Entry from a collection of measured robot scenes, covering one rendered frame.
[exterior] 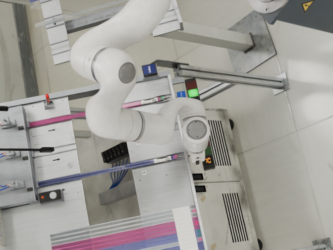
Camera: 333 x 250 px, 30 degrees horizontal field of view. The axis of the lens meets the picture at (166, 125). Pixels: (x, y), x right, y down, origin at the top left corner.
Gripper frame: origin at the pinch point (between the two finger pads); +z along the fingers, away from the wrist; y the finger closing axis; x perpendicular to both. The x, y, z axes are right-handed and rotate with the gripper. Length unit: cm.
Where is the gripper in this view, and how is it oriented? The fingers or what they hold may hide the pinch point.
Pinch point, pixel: (194, 152)
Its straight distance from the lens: 217.2
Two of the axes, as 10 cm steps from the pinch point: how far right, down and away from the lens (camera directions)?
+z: 0.2, 2.6, 9.7
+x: -9.8, 2.0, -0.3
